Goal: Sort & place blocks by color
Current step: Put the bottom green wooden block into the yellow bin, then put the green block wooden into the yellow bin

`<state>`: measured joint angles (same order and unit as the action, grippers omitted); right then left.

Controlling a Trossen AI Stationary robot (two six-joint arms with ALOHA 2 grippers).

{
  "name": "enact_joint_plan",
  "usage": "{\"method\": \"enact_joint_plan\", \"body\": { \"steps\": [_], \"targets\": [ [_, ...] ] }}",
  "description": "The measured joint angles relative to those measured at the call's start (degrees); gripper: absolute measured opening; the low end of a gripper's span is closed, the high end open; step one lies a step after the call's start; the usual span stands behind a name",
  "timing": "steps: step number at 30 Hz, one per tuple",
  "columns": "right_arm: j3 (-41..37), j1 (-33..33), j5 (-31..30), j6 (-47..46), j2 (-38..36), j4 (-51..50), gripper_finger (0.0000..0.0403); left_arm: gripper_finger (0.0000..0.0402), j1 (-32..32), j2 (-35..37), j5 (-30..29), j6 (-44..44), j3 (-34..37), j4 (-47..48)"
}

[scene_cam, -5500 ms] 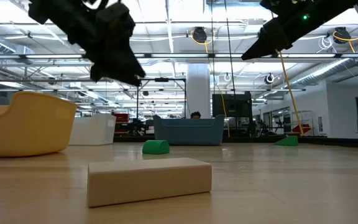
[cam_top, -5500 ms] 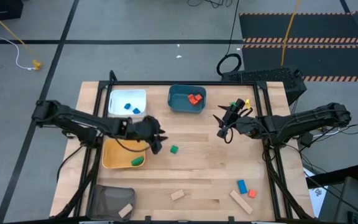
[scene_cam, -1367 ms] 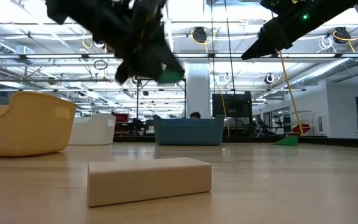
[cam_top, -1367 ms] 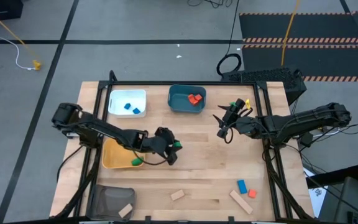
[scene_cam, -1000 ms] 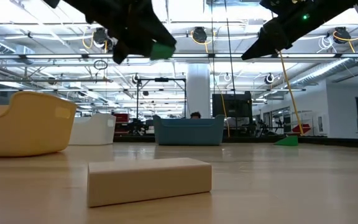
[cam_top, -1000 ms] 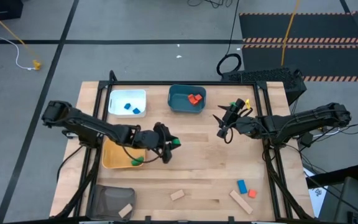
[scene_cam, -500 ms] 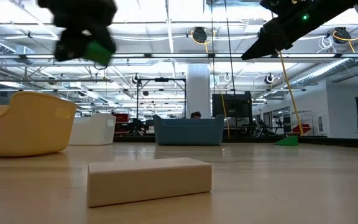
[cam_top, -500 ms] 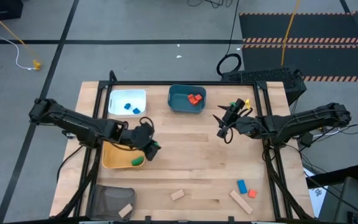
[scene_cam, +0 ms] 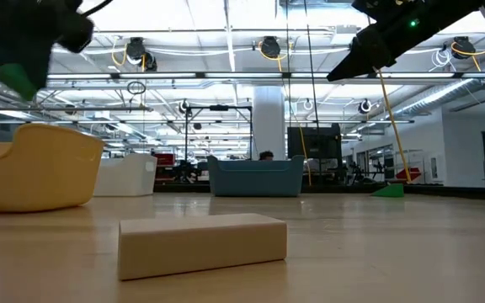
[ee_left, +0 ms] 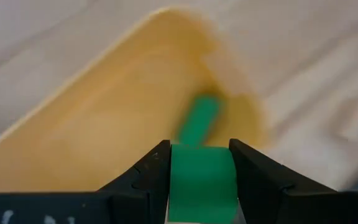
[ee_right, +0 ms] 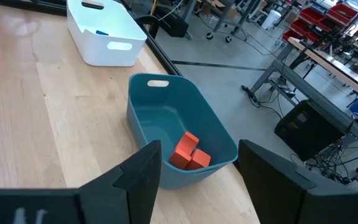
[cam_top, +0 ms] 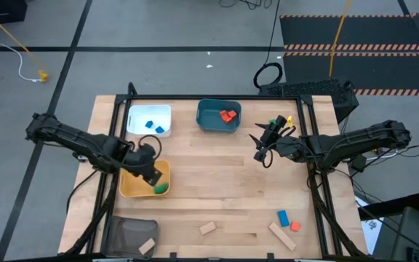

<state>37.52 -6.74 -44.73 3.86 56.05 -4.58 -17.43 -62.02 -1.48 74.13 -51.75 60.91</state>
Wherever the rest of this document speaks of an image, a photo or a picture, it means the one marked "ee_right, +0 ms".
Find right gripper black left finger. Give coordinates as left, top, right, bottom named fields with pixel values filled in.
left=79, top=140, right=162, bottom=224

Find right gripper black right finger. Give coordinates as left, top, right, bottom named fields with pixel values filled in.
left=238, top=139, right=317, bottom=224

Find red wooden block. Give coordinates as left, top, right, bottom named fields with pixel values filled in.
left=168, top=148, right=193, bottom=170
left=185, top=148, right=212, bottom=171
left=176, top=131, right=200, bottom=156

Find black box under workbench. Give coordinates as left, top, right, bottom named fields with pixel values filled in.
left=273, top=99, right=354, bottom=162

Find teal plastic bin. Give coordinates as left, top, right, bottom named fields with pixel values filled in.
left=126, top=73, right=239, bottom=190

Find grey wood-topped workbench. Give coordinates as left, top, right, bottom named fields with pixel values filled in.
left=249, top=36, right=358, bottom=142

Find white plastic bin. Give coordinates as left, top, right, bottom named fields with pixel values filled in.
left=66, top=0, right=148, bottom=67

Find red storage crate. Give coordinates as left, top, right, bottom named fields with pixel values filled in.
left=327, top=2, right=358, bottom=25
left=282, top=28, right=304, bottom=43
left=298, top=6, right=329, bottom=26

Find white bucket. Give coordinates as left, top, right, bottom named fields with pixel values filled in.
left=261, top=9, right=282, bottom=31

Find black box on floor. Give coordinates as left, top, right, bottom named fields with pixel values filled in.
left=154, top=4, right=190, bottom=39

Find black cable tangle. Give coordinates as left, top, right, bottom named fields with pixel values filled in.
left=303, top=139, right=358, bottom=187

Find black floor power strip cables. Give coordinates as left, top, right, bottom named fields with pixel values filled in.
left=241, top=85, right=295, bottom=121

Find grey wheeled cart frame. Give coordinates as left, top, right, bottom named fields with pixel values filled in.
left=181, top=0, right=254, bottom=44

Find black frame corner hook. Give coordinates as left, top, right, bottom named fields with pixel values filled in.
left=134, top=14, right=160, bottom=40

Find white floor cable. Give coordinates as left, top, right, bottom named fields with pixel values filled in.
left=158, top=0, right=185, bottom=22

